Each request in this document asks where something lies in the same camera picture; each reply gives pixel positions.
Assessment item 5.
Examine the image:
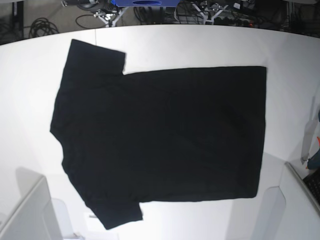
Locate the white left monitor stand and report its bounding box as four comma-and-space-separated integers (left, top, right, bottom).
0, 176, 63, 240

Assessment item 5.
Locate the black T-shirt with print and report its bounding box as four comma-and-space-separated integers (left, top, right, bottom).
50, 40, 267, 230

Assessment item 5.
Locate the black coiled cable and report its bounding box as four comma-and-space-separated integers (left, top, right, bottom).
29, 17, 60, 39

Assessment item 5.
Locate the white frame leg left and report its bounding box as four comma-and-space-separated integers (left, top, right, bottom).
93, 7, 129, 28

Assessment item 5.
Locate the white frame leg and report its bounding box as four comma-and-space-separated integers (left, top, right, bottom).
192, 0, 228, 25
93, 7, 129, 28

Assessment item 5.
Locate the black power strip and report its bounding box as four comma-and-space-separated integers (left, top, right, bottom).
213, 16, 255, 28

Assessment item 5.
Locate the blue plastic bin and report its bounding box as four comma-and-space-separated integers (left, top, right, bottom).
110, 0, 180, 8

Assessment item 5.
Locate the white right monitor stand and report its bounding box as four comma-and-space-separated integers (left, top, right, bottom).
252, 163, 320, 240

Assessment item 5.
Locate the white frame leg right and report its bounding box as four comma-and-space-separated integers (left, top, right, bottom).
192, 0, 228, 25

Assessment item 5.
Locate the black keyboard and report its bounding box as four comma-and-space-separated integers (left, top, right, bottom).
303, 172, 320, 203

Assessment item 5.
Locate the grey metal bracket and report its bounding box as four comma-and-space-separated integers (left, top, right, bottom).
300, 118, 318, 165

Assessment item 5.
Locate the white monitor stand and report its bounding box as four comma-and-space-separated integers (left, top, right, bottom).
0, 176, 63, 240
252, 163, 320, 240

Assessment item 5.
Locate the teal orange object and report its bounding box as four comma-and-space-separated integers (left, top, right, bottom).
306, 149, 320, 170

